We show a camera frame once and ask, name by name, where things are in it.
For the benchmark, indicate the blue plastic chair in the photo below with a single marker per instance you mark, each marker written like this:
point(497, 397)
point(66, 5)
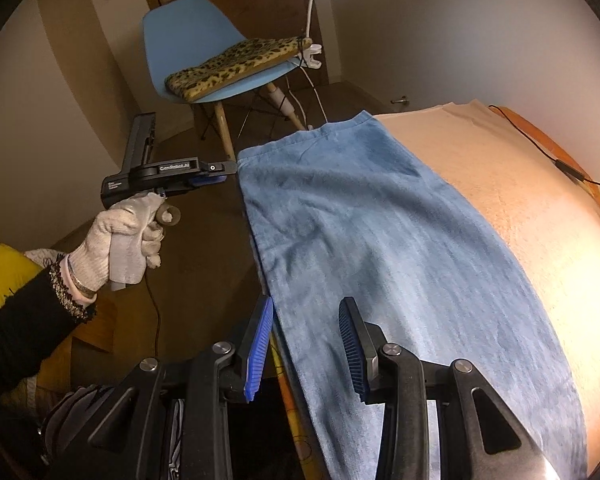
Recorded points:
point(190, 35)

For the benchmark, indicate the beige blanket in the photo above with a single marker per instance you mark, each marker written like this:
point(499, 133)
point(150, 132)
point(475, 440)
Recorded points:
point(520, 210)

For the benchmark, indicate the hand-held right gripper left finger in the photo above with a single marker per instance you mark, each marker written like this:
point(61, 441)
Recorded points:
point(260, 350)

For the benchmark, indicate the metal door stopper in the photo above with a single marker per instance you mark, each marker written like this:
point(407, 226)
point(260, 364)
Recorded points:
point(400, 100)

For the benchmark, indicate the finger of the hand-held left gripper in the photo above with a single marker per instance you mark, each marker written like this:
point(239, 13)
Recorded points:
point(220, 166)

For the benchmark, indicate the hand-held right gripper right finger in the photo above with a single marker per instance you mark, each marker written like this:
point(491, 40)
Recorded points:
point(352, 355)

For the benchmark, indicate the blue denim pants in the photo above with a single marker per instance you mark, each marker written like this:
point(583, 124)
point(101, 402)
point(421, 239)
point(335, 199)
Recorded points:
point(380, 240)

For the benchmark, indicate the person's left forearm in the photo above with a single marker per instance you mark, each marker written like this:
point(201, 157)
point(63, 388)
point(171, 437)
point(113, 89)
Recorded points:
point(20, 320)

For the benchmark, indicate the orange patterned bedsheet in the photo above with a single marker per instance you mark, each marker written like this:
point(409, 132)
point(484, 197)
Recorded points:
point(545, 137)

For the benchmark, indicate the person's left hand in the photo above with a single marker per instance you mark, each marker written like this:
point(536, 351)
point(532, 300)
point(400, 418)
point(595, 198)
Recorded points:
point(115, 230)

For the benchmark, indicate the person's striped clothing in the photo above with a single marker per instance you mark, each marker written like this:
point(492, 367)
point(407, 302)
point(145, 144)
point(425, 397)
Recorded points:
point(70, 410)

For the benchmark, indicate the yellow cloth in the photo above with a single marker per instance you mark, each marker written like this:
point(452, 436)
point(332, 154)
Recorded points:
point(5, 270)

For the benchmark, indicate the leopard print cushion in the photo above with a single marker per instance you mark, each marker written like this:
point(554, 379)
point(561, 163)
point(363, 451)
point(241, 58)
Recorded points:
point(230, 65)

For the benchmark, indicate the white clamp desk lamp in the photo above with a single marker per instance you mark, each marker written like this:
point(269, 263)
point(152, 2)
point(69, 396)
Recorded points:
point(310, 5)

